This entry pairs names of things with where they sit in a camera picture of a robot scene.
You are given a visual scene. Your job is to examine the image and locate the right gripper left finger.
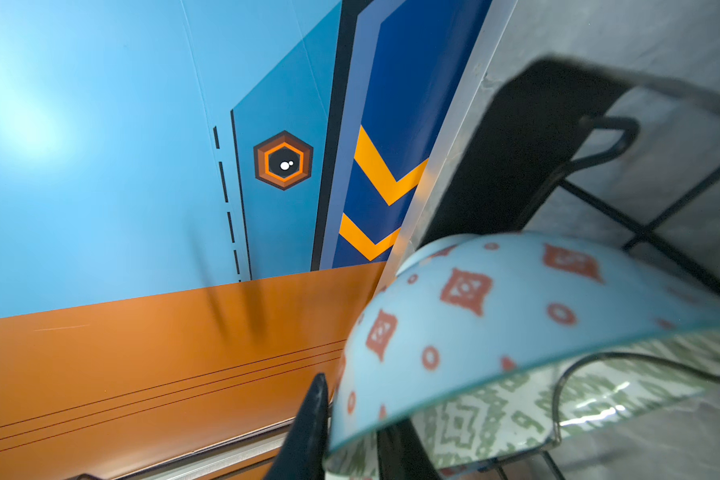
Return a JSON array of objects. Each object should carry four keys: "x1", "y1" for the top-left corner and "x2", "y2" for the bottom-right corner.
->
[{"x1": 264, "y1": 373, "x2": 329, "y2": 480}]

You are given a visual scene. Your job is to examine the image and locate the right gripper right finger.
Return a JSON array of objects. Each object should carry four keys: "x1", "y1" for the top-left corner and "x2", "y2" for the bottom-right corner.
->
[{"x1": 377, "y1": 419, "x2": 441, "y2": 480}]

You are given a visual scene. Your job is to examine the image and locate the green patterned bowl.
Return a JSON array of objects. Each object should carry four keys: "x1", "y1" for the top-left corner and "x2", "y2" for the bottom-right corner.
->
[{"x1": 324, "y1": 232, "x2": 720, "y2": 479}]

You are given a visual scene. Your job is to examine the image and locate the black wire dish rack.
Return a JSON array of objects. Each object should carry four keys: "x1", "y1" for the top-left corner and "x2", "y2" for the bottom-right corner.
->
[{"x1": 416, "y1": 56, "x2": 720, "y2": 480}]

